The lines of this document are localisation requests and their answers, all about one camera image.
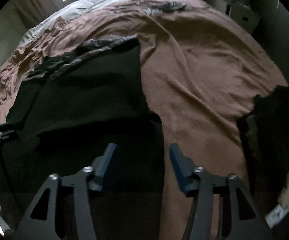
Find black garment with patterned trim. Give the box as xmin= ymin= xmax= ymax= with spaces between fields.
xmin=0 ymin=37 xmax=164 ymax=239

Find brown bed blanket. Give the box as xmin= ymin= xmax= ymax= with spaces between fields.
xmin=0 ymin=0 xmax=286 ymax=239

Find cardboard box by bed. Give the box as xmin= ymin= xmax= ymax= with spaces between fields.
xmin=225 ymin=2 xmax=260 ymax=34

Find dark items on blanket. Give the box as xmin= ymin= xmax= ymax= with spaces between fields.
xmin=145 ymin=2 xmax=187 ymax=16

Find beige window curtain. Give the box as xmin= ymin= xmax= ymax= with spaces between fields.
xmin=10 ymin=0 xmax=63 ymax=29

